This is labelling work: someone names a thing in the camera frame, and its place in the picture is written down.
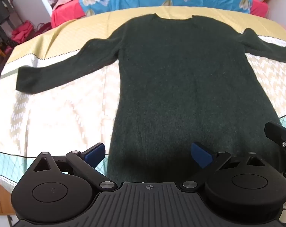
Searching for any beige yellow teal patterned blanket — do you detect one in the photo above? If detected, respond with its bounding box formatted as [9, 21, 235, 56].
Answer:
[0, 6, 286, 187]

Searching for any dark green knit sweater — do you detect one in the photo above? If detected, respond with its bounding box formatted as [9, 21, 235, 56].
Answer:
[16, 14, 286, 185]

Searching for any red bedsheet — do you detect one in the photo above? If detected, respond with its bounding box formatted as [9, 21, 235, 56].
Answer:
[51, 0, 268, 28]

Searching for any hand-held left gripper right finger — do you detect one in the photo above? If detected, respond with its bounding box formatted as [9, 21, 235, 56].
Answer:
[181, 142, 266, 191]

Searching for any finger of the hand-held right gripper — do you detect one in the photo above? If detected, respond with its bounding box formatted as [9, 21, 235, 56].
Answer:
[264, 121, 286, 148]

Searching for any wooden furniture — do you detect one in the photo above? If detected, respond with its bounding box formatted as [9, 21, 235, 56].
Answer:
[0, 179, 16, 214]

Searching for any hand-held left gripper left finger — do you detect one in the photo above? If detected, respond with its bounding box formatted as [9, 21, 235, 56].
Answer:
[33, 142, 118, 192]

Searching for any red clothes pile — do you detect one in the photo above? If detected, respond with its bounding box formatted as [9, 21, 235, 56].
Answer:
[11, 20, 35, 44]

